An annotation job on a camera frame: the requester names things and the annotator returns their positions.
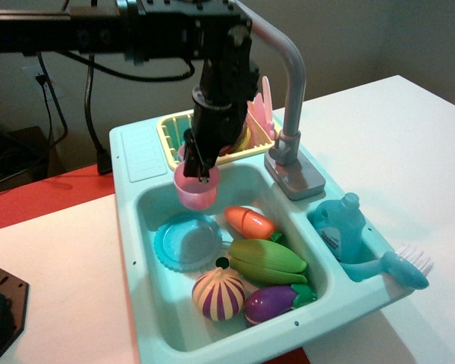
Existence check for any pink cutlery holder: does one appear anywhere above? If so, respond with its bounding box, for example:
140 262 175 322
248 94 278 140

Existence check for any blue dish soap bottle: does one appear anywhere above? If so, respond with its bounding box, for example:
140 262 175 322
309 193 366 264

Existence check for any pink toy knife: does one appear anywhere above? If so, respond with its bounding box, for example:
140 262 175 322
262 76 273 123

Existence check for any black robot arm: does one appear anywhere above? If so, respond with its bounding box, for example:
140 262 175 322
0 1 259 182

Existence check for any blue dish brush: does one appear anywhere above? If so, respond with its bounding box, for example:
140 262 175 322
340 246 433 290

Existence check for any purple toy eggplant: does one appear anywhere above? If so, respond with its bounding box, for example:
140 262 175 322
243 284 318 327

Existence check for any striped toy onion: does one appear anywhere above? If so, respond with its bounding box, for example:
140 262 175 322
191 268 246 322

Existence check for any blue toy plate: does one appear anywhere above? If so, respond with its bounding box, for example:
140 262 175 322
154 212 222 272

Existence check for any yellow dish rack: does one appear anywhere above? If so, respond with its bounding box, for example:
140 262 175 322
156 111 274 170

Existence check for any small pink plastic cup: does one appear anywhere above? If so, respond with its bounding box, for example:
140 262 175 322
177 144 185 162

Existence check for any orange toy carrot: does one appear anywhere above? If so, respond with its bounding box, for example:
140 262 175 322
224 206 284 243

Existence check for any grey toy faucet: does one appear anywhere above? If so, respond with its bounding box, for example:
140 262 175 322
238 3 325 200

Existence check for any green toy corn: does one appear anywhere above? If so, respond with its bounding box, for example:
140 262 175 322
228 239 308 286

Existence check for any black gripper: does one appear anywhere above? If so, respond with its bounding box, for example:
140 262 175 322
184 86 247 184

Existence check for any toy hamburger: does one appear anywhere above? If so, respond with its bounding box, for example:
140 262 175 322
219 123 251 156

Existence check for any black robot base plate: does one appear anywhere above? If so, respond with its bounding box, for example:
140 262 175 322
0 268 30 358

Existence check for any teal toy sink unit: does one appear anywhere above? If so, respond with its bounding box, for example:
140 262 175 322
109 116 409 363

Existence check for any black power cable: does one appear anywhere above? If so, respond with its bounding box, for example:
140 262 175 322
36 52 70 179

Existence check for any large pink plastic cup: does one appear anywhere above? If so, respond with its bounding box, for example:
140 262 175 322
174 162 221 210

